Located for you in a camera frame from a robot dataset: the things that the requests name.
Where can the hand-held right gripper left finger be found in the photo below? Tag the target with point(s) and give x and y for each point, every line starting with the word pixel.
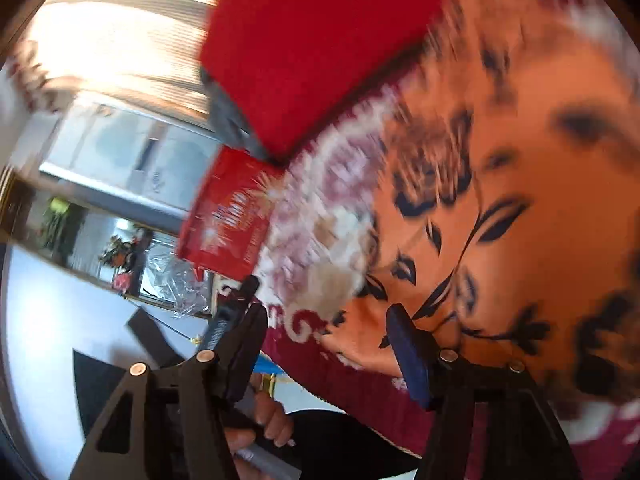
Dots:
pixel 240 360

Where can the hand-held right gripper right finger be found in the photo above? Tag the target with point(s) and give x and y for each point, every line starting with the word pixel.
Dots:
pixel 412 360

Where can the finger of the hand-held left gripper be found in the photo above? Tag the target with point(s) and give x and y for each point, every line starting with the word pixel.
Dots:
pixel 235 305

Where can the orange floral garment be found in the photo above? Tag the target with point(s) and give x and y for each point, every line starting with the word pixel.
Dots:
pixel 525 160

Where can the person's left hand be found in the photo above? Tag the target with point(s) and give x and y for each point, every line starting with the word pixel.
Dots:
pixel 275 420

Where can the clear plastic wrap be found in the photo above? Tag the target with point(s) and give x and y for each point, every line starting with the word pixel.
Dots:
pixel 175 285

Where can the red gift box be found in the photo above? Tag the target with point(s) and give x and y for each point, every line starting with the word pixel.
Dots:
pixel 225 210

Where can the flower bouquet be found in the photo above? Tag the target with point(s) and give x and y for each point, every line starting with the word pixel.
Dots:
pixel 125 260

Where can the maroon floral blanket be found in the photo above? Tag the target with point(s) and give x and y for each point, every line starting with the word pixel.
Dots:
pixel 320 210

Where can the white standing air conditioner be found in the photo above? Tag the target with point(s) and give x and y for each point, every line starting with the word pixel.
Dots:
pixel 125 160

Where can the green potted plant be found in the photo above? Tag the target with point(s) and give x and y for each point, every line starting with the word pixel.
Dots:
pixel 62 225

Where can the black leather armchair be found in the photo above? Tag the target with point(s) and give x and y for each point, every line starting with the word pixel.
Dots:
pixel 230 110

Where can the red blanket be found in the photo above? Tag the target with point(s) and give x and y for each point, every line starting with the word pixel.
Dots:
pixel 325 35

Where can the dotted white curtain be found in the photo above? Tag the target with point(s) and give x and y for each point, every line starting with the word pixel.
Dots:
pixel 125 35

